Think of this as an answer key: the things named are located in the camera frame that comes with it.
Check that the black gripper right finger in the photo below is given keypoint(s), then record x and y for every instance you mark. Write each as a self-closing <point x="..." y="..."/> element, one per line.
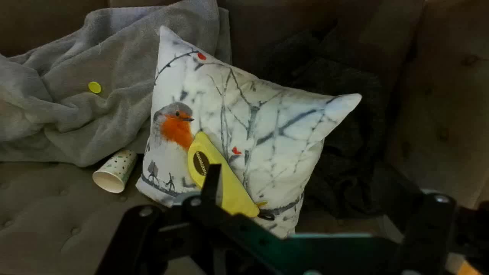
<point x="402" y="196"/>

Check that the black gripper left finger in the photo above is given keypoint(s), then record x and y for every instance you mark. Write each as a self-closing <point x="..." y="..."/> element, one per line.
<point x="211" y="183"/>

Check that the white dotted paper cup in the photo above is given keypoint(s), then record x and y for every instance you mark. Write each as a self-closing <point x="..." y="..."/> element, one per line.
<point x="114" y="170"/>

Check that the dark charcoal blanket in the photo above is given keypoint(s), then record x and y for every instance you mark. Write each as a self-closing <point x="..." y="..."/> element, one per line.
<point x="345" y="168"/>

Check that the white robin print pillow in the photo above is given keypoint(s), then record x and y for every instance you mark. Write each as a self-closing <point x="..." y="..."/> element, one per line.
<point x="264" y="116"/>

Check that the grey fleece blanket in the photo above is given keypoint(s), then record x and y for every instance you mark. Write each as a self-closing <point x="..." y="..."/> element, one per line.
<point x="61" y="116"/>

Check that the brown tufted sofa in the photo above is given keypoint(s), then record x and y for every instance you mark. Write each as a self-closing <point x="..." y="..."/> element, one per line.
<point x="39" y="214"/>

